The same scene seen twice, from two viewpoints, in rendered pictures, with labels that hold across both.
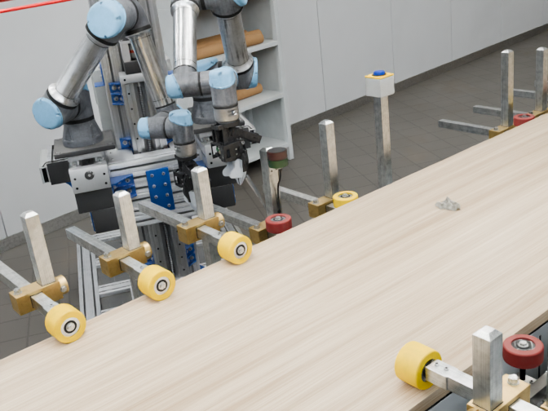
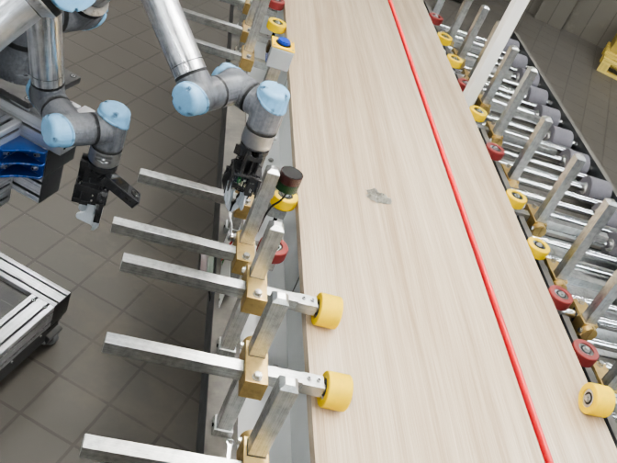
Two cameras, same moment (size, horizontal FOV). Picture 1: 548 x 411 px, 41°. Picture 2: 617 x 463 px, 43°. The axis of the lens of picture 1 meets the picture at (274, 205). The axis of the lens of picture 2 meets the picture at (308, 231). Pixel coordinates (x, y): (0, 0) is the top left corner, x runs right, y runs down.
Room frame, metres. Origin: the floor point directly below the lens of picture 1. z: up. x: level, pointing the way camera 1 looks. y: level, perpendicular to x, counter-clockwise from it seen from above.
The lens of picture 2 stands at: (1.42, 1.55, 2.13)
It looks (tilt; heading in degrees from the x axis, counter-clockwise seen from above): 34 degrees down; 290
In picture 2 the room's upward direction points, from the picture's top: 24 degrees clockwise
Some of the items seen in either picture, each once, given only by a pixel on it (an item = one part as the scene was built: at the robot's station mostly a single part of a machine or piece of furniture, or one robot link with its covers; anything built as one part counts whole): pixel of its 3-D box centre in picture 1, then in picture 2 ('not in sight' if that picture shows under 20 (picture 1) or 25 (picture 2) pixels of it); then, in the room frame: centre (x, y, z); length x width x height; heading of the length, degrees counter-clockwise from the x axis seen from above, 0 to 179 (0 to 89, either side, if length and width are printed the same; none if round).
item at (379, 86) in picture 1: (379, 86); (279, 54); (2.46, -0.40, 1.18); 0.07 x 0.07 x 0.08; 37
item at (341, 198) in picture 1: (346, 210); (279, 208); (2.19, -0.23, 0.85); 0.08 x 0.08 x 0.11
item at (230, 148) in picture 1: (227, 139); (248, 166); (2.16, 0.11, 1.14); 0.09 x 0.08 x 0.12; 127
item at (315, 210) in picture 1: (328, 205); (244, 198); (2.29, -0.18, 0.84); 0.13 x 0.06 x 0.05; 127
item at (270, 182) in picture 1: (275, 219); (246, 239); (2.15, 0.00, 0.87); 0.03 x 0.03 x 0.48; 37
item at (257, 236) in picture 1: (271, 229); (244, 252); (2.13, 0.02, 0.85); 0.13 x 0.06 x 0.05; 127
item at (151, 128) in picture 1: (156, 126); (67, 125); (2.50, 0.37, 1.12); 0.11 x 0.11 x 0.08; 71
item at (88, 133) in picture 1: (81, 129); not in sight; (2.73, 0.69, 1.09); 0.15 x 0.15 x 0.10
